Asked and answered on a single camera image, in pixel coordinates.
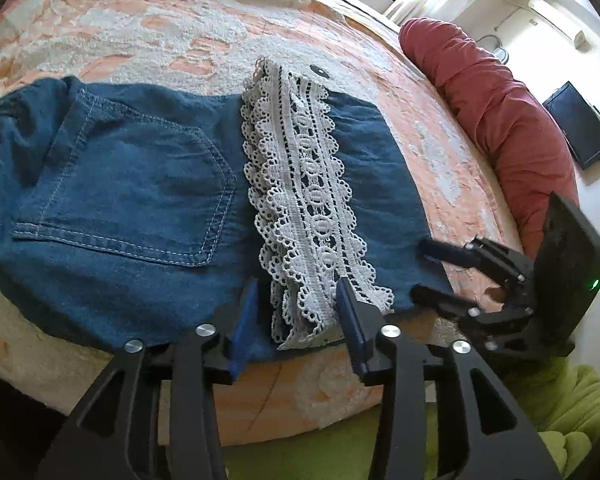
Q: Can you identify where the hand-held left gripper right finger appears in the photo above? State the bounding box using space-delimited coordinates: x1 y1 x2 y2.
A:
335 276 563 480

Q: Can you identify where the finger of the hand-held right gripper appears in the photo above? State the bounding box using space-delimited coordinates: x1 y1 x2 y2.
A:
411 284 532 352
419 236 531 287

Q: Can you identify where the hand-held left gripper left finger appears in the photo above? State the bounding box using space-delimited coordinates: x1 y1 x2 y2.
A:
35 276 261 480

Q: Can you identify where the blue denim pants lace trim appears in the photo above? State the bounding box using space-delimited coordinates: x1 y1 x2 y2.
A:
0 57 453 361

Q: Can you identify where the black screen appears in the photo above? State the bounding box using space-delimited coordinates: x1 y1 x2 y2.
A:
542 81 600 171

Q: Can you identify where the green cloth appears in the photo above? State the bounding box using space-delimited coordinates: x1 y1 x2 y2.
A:
220 360 600 480

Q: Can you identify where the red bolster pillow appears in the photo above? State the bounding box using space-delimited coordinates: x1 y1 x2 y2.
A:
399 17 581 261

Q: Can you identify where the peach and white blanket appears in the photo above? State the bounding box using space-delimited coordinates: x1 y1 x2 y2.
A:
0 0 531 448

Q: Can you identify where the grey wall cable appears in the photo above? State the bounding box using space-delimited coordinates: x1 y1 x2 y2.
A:
475 34 511 63

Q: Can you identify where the white wall unit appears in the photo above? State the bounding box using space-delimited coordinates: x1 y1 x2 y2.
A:
527 0 590 52

